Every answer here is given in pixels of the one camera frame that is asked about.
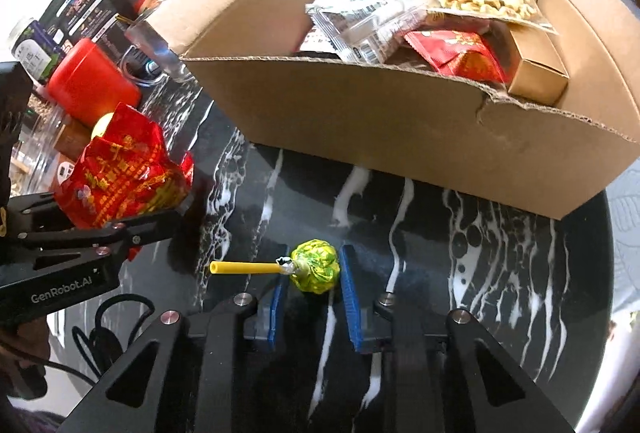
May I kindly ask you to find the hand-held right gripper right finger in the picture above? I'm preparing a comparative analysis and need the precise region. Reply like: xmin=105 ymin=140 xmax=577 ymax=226
xmin=340 ymin=243 xmax=576 ymax=433

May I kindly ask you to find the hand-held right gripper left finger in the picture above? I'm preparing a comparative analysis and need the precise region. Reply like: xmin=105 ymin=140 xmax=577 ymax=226
xmin=65 ymin=283 xmax=291 ymax=433

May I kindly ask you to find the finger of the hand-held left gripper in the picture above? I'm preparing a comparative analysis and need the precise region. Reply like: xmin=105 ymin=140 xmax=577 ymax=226
xmin=25 ymin=196 xmax=194 ymax=264
xmin=10 ymin=192 xmax=76 ymax=239

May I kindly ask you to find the green yellow lollipop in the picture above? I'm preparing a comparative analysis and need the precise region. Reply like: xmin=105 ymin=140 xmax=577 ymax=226
xmin=210 ymin=239 xmax=342 ymax=296

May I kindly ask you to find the red yellow-print snack bag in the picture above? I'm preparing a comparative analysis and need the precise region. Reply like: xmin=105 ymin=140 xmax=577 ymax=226
xmin=54 ymin=102 xmax=195 ymax=230

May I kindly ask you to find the cardboard box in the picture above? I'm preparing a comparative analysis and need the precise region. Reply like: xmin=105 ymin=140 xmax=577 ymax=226
xmin=145 ymin=0 xmax=640 ymax=220

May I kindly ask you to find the small red snack packet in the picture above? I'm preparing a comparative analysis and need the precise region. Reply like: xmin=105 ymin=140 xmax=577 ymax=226
xmin=404 ymin=29 xmax=508 ymax=84

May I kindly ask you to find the white pillow snack packet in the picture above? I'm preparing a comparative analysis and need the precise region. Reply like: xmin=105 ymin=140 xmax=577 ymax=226
xmin=306 ymin=0 xmax=441 ymax=64

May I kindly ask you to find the gold box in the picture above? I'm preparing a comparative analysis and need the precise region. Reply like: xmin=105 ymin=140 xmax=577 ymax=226
xmin=507 ymin=23 xmax=570 ymax=106

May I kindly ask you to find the person's left hand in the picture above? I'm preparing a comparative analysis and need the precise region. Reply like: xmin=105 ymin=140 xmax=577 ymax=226
xmin=0 ymin=318 xmax=51 ymax=369

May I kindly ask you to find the yellow lemon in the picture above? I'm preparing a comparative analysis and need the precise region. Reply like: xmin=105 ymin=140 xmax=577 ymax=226
xmin=91 ymin=112 xmax=116 ymax=140

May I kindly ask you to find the red plastic container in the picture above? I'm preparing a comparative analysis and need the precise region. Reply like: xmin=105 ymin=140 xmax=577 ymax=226
xmin=46 ymin=38 xmax=143 ymax=126

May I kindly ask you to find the black printed box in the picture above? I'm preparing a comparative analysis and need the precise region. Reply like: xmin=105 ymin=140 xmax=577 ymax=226
xmin=37 ymin=0 xmax=138 ymax=59

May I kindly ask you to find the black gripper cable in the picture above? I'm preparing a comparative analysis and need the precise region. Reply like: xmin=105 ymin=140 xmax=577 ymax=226
xmin=45 ymin=295 xmax=156 ymax=386

